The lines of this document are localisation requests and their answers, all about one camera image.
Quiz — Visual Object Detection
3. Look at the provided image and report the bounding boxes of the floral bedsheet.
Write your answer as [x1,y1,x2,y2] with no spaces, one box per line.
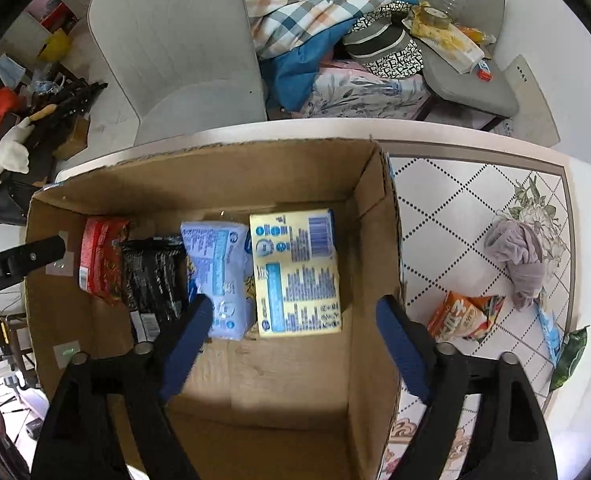
[295,58,432,121]

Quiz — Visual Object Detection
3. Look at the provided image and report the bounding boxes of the patterned cap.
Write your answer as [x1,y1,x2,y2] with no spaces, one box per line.
[341,1,424,80]

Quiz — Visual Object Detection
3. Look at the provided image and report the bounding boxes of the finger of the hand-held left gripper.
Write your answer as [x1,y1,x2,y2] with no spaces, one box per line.
[0,236,67,291]

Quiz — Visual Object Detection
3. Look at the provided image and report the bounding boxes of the black snack packet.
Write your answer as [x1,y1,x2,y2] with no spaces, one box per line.
[120,236,190,344]

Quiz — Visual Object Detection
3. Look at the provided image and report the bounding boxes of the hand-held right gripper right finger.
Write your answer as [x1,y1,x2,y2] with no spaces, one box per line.
[375,295,560,480]

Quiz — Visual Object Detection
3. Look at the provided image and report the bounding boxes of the green snack packet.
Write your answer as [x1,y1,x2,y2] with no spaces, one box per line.
[548,326,589,393]

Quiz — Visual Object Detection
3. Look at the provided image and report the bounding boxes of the light blue tissue pack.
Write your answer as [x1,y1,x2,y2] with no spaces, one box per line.
[180,220,256,342]

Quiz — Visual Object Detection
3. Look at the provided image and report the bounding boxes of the plaid blanket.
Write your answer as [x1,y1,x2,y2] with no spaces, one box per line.
[236,0,419,111]

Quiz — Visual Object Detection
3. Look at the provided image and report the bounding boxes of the yellow bag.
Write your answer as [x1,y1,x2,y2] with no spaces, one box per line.
[36,29,72,63]

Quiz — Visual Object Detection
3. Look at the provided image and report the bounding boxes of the patterned tablecloth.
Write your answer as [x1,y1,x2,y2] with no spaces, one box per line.
[375,140,576,480]

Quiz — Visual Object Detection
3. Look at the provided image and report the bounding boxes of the cardboard box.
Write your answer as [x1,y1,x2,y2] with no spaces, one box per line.
[24,138,406,480]

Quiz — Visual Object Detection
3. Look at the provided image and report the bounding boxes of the red snack packet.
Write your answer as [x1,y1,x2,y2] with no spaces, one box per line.
[78,216,132,307]

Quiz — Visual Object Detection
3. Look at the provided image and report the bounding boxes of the yellow tissue pack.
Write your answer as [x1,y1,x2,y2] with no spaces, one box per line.
[249,208,343,338]

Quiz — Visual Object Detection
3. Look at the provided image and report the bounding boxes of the orange snack packet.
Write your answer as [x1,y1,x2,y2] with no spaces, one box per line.
[428,291,506,344]

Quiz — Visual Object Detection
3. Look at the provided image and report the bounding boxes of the grey cloth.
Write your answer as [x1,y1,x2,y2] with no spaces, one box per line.
[484,219,547,312]

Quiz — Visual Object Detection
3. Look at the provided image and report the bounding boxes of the light grey chair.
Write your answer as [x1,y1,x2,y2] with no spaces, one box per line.
[88,0,269,147]

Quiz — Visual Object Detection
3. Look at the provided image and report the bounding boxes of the yellow wet wipes pack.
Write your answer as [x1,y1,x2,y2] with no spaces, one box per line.
[408,6,486,77]

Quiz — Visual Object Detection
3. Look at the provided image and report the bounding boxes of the blue face mask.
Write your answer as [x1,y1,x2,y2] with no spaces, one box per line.
[0,55,27,89]

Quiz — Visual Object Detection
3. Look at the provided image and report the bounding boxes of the tape roll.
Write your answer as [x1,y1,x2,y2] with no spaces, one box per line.
[417,4,452,28]

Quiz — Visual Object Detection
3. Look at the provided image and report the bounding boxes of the blue and white packet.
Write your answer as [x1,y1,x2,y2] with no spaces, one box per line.
[534,300,564,368]

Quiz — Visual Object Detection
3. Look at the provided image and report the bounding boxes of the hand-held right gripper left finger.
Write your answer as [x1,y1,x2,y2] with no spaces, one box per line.
[30,294,214,480]

